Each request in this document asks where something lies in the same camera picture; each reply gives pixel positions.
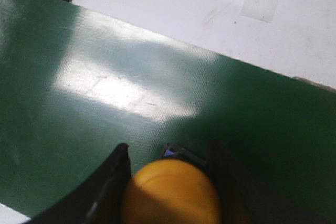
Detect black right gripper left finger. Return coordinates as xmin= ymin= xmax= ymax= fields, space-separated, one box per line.
xmin=27 ymin=143 xmax=131 ymax=223

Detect green conveyor belt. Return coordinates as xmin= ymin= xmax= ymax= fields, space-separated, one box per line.
xmin=1 ymin=0 xmax=335 ymax=222

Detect yellow push button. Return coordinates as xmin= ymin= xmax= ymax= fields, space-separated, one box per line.
xmin=121 ymin=143 xmax=223 ymax=223

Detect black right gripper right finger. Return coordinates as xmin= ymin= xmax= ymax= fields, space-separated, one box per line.
xmin=206 ymin=140 xmax=331 ymax=223

